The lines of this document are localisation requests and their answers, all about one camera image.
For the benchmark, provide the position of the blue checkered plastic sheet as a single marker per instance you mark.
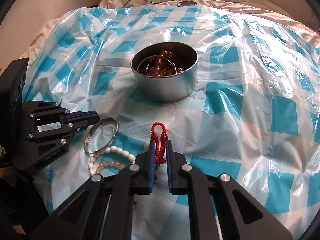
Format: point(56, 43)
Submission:
point(253, 115)

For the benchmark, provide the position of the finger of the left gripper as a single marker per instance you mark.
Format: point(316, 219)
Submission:
point(82, 115)
point(81, 124)

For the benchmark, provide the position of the round tin lid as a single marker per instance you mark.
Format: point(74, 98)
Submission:
point(186, 3)

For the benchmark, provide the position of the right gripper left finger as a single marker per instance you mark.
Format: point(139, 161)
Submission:
point(102, 207)

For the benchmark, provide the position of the round silver metal tin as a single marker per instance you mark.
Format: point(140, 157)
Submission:
point(166, 72)

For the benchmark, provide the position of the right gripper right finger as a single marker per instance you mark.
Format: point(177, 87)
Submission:
point(219, 207)

